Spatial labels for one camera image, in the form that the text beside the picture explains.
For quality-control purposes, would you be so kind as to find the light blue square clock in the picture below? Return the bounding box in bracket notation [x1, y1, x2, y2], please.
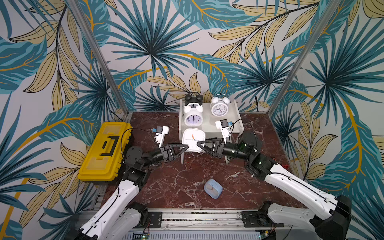
[204, 179, 223, 199]

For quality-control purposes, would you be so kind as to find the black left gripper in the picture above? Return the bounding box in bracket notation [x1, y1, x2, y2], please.
[141, 142, 188, 168]

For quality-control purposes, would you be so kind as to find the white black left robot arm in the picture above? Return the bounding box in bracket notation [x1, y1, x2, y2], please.
[64, 144, 189, 240]

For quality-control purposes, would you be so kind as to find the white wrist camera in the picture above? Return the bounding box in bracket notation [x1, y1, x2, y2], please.
[152, 126, 169, 147]
[215, 119, 233, 143]

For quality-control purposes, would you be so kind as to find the black twin-bell alarm clock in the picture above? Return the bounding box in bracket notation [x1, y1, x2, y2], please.
[184, 92, 204, 106]

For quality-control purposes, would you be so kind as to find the aluminium corner post right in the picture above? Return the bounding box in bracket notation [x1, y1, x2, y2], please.
[268, 0, 342, 117]

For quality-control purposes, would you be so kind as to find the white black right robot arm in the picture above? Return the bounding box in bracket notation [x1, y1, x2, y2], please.
[193, 131, 352, 240]

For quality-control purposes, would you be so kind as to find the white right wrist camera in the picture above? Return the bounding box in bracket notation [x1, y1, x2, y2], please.
[215, 119, 233, 143]

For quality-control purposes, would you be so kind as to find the aluminium corner post left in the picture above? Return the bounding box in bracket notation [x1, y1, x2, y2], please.
[68, 0, 130, 116]

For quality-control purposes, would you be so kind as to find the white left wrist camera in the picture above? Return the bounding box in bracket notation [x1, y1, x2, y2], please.
[152, 126, 169, 147]

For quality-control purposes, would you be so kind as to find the yellow black toolbox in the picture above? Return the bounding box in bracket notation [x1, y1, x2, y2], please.
[78, 122, 132, 184]

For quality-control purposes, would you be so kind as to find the aluminium corner post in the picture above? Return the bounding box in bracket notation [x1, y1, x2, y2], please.
[68, 0, 130, 116]
[268, 0, 342, 117]

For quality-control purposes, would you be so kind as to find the white square alarm clock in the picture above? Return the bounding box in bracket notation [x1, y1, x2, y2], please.
[182, 128, 206, 153]

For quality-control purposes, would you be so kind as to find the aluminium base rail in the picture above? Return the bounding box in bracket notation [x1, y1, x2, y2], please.
[70, 208, 334, 240]

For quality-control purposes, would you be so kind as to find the white twin-bell alarm clock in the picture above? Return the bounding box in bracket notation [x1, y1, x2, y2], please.
[183, 103, 204, 127]

